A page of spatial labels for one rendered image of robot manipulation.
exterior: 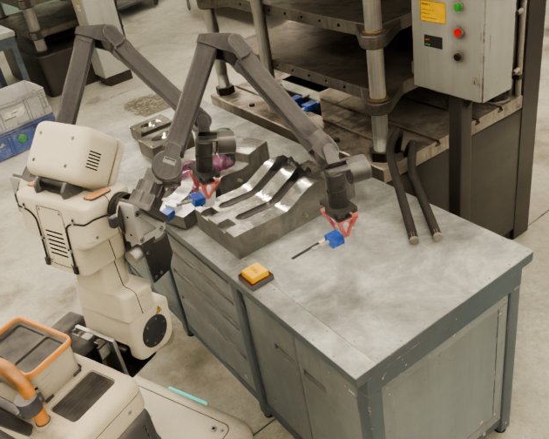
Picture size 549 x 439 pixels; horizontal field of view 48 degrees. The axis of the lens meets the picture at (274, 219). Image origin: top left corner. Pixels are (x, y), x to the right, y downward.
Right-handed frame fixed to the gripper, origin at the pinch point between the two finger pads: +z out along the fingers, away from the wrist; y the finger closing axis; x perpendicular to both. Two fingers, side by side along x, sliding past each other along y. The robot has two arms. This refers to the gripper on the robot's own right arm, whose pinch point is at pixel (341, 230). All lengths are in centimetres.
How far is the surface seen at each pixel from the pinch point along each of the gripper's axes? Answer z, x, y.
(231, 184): 11, 7, 66
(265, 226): 8.2, 11.5, 28.4
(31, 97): 56, 43, 389
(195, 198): -2, 27, 44
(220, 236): 10.8, 24.4, 37.4
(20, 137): 82, 63, 383
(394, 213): 15.3, -29.7, 15.4
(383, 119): -1, -51, 48
